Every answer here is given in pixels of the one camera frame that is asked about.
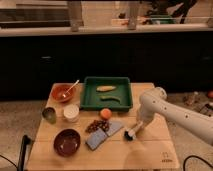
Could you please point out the white spoon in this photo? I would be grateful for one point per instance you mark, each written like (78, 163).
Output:
(71, 88)

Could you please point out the white cup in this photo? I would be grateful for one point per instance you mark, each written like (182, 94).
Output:
(71, 112)

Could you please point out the bunch of dark grapes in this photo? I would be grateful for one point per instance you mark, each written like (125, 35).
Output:
(98, 124)

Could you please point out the white black dish brush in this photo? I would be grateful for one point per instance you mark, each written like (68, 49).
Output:
(130, 134)

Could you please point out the yellow corn cob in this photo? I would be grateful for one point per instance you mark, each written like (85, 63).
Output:
(105, 88)

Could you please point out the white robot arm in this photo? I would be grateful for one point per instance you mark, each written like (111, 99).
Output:
(154, 101)

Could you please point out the purple bowl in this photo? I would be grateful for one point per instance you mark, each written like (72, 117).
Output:
(67, 142)

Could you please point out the green plastic tray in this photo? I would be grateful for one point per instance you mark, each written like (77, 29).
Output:
(90, 98)

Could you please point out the orange bowl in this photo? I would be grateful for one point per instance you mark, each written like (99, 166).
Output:
(58, 90)

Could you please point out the orange fruit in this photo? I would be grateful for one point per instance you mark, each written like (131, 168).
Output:
(105, 113)

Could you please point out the metal cup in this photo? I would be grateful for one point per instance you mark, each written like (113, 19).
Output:
(49, 114)

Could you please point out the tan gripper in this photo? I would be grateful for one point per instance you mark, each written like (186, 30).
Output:
(140, 125)

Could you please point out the green cucumber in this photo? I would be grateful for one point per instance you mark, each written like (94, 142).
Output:
(105, 98)

